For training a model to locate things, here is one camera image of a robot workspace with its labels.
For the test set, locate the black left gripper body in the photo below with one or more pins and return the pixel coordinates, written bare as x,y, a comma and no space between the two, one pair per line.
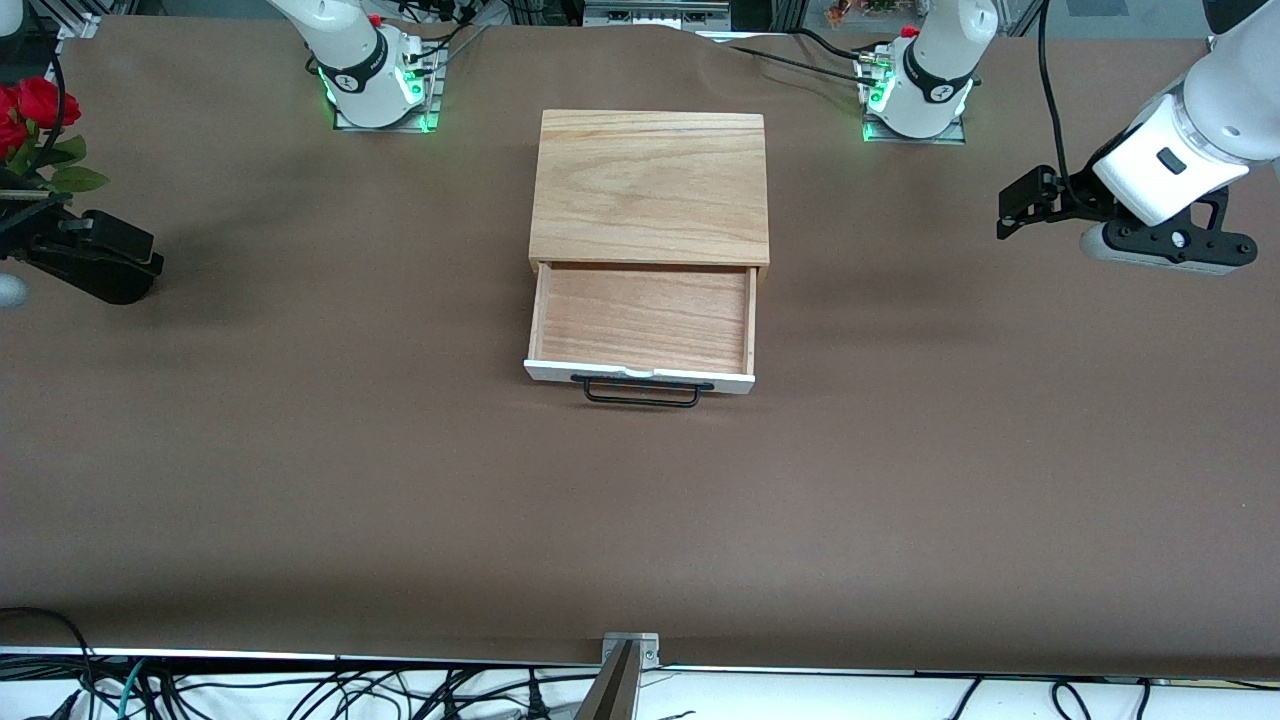
1079,192

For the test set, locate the brown table cover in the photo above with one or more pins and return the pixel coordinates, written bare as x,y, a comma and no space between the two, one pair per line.
300,450

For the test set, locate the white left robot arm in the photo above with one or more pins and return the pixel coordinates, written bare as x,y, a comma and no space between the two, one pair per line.
1220,110

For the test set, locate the silver aluminium frame profile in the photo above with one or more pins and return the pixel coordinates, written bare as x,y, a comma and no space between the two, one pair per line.
75,25

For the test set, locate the black cylindrical vase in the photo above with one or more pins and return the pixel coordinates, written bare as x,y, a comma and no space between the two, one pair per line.
115,280

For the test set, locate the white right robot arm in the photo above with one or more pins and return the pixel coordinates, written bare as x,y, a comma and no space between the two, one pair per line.
355,60

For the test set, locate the grey power strip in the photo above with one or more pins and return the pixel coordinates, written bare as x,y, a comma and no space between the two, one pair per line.
655,15

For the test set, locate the light wooden drawer cabinet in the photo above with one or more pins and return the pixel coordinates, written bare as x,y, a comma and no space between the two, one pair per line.
650,190

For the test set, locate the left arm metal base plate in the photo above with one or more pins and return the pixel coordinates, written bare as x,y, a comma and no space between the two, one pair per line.
950,136

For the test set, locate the red artificial rose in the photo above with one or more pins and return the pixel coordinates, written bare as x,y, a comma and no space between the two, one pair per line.
48,100
10,125

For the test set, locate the green rose leaves and stems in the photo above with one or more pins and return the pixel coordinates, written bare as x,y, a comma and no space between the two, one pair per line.
70,178

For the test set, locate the silver metal bracket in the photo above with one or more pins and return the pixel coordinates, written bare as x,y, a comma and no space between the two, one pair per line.
645,645

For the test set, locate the grey aluminium beam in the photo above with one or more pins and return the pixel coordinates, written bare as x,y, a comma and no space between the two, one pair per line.
612,695

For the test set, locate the silver table edge rail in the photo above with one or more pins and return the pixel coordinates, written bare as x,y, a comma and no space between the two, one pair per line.
250,656

